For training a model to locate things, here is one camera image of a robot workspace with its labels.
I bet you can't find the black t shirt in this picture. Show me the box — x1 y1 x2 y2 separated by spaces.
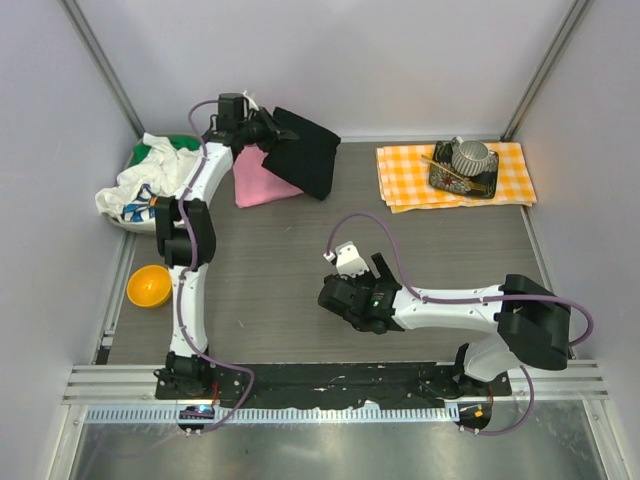
262 107 341 201

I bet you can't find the pink towel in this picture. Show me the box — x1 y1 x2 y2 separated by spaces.
232 146 303 208

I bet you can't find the white printed t shirt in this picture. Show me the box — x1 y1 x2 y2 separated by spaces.
94 132 209 226

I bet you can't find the orange checkered cloth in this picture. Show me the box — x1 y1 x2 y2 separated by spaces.
376 142 536 213

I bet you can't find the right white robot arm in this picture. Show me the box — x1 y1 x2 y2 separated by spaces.
318 243 571 383

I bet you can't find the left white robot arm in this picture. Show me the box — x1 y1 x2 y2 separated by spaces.
154 93 298 400

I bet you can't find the green t shirt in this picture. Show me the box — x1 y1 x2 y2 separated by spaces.
128 133 200 167

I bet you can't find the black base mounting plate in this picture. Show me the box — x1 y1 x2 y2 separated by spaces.
154 362 512 410

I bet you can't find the gold chopstick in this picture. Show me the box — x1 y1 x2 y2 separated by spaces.
421 155 488 193

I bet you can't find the black floral square plate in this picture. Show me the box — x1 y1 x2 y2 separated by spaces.
423 137 499 199

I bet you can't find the grey striped ceramic cup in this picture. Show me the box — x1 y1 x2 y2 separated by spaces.
451 137 497 177

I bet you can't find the orange plastic bowl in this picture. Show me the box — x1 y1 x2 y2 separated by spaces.
126 265 172 308

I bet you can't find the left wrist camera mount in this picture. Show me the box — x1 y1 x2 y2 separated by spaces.
242 90 260 117

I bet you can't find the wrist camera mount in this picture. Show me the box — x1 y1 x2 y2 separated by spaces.
242 90 260 117
323 241 371 278

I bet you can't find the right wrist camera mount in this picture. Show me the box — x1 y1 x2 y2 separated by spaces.
323 241 371 278

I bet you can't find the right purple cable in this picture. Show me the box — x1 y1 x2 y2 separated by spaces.
323 213 595 436

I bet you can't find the purple cable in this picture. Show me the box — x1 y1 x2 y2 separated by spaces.
323 213 595 436
177 98 256 434

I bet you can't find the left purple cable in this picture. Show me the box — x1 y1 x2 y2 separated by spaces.
177 98 256 434

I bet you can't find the white slotted cable duct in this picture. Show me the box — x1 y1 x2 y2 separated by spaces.
85 403 459 425

